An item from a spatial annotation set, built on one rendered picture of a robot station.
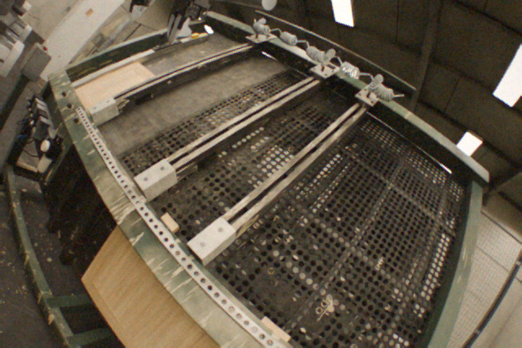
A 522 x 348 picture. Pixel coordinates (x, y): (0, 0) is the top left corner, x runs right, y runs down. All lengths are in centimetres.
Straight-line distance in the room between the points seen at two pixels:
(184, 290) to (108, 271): 58
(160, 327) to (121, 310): 21
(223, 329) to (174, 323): 38
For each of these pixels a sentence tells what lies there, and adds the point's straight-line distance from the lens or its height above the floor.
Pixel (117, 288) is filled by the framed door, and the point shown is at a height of 44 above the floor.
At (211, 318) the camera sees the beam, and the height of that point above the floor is 84.
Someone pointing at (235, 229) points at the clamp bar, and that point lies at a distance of 70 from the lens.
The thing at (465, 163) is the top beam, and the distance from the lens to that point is 140.
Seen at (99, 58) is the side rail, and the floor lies 109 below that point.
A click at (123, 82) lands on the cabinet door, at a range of 139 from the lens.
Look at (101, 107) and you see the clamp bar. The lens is 115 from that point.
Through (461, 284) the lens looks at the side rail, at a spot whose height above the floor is 132.
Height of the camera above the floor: 117
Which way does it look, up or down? 5 degrees up
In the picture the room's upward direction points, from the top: 40 degrees clockwise
